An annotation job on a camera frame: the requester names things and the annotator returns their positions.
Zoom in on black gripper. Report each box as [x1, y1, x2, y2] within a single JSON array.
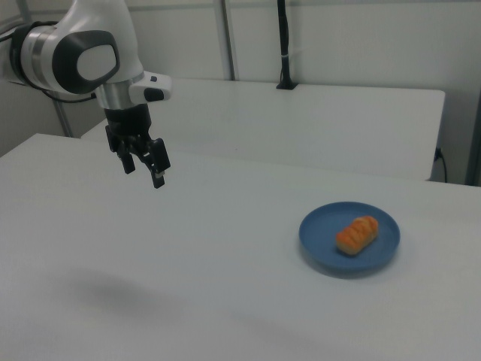
[[103, 104, 172, 190]]

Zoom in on orange bread roll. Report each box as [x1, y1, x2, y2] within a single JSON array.
[[335, 215, 380, 257]]

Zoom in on white side table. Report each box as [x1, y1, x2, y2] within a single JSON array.
[[80, 77, 446, 182]]

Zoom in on blue round plate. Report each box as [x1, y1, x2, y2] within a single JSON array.
[[298, 202, 401, 280]]

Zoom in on aluminium frame post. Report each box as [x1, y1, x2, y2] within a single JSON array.
[[52, 93, 75, 138], [215, 0, 241, 81]]

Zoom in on black camera stand pole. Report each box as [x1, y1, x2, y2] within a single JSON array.
[[276, 0, 298, 91]]

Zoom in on black power cable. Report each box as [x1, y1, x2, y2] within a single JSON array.
[[434, 147, 449, 184]]

